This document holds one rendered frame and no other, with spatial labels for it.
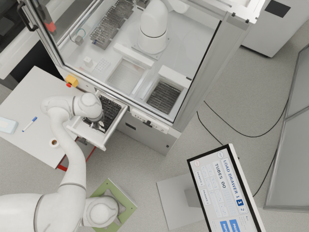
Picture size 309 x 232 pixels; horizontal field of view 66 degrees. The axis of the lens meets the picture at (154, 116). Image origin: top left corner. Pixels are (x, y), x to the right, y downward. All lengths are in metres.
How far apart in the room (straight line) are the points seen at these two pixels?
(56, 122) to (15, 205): 0.41
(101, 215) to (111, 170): 1.13
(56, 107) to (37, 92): 0.83
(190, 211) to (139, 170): 0.64
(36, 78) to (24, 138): 0.48
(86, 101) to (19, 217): 0.55
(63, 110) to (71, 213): 0.52
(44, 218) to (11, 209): 0.11
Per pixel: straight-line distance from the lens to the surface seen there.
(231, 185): 1.42
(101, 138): 1.70
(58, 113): 1.21
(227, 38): 0.77
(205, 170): 1.49
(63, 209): 0.88
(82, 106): 1.18
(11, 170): 2.77
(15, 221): 0.91
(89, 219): 1.44
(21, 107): 2.03
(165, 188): 2.46
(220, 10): 0.72
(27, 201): 0.91
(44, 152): 1.86
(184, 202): 2.47
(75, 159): 1.00
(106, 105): 1.71
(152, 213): 2.48
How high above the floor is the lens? 2.47
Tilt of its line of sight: 70 degrees down
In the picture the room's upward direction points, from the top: 12 degrees clockwise
